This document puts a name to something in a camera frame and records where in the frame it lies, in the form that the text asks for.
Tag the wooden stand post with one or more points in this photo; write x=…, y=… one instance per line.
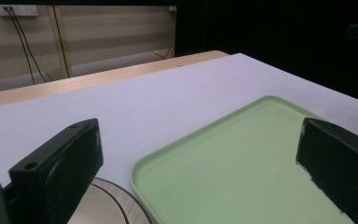
x=59, y=40

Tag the white wall power socket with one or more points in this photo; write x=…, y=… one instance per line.
x=17, y=10

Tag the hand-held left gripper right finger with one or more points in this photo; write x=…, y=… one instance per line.
x=341, y=161

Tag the light green plastic tray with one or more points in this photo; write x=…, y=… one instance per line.
x=236, y=168

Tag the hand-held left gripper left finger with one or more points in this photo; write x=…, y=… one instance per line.
x=59, y=174

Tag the silver metal plate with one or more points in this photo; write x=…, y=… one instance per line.
x=105, y=205

